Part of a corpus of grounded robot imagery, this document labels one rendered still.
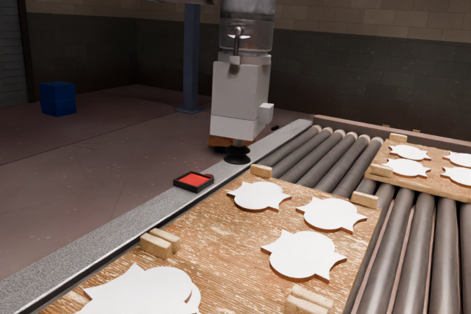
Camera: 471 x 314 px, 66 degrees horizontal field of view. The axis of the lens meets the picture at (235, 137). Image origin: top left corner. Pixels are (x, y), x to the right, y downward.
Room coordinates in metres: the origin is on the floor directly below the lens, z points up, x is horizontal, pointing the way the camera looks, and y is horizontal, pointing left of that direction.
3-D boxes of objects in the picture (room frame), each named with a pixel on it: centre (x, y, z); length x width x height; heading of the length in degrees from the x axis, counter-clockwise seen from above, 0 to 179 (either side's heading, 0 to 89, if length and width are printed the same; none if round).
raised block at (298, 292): (0.42, -0.12, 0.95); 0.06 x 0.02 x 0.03; 62
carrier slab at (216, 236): (0.66, -0.10, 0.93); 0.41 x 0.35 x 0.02; 152
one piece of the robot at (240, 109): (0.52, -0.02, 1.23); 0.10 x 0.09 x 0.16; 74
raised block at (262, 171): (0.89, -0.07, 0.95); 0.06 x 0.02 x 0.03; 62
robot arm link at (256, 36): (0.52, 0.00, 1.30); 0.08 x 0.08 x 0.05
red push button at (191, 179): (0.86, 0.10, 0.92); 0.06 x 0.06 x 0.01; 61
